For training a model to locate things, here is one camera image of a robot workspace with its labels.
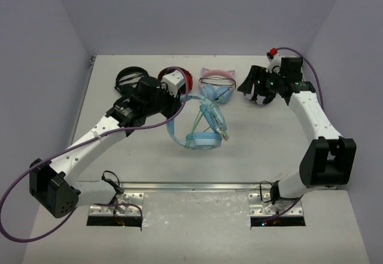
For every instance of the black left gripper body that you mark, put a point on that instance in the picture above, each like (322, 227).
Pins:
(172, 103)

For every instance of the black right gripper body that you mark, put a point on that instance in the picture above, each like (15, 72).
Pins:
(270, 82)

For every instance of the light blue headphones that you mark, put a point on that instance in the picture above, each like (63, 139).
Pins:
(211, 137)

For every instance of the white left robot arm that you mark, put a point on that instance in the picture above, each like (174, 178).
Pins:
(55, 185)

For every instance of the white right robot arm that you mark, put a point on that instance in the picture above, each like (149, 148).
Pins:
(329, 158)

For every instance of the white black headphones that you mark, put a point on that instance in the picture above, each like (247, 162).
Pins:
(259, 99)

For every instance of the red black headphones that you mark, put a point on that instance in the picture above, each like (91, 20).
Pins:
(187, 75)

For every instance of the pink blue cat-ear headphones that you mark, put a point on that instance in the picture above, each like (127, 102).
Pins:
(217, 85)

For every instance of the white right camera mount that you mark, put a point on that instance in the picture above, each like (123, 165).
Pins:
(274, 61)

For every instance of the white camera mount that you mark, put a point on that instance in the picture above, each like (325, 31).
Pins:
(174, 80)
(274, 61)

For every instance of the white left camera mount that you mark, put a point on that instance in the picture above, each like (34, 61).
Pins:
(174, 80)

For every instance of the left metal mounting bracket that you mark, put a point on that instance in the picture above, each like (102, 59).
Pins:
(129, 205)

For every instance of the metal mounting bracket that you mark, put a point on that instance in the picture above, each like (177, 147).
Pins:
(129, 205)
(264, 208)

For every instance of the aluminium table rail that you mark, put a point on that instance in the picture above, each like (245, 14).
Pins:
(189, 186)

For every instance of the right metal mounting bracket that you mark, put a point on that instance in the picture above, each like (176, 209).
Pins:
(264, 208)

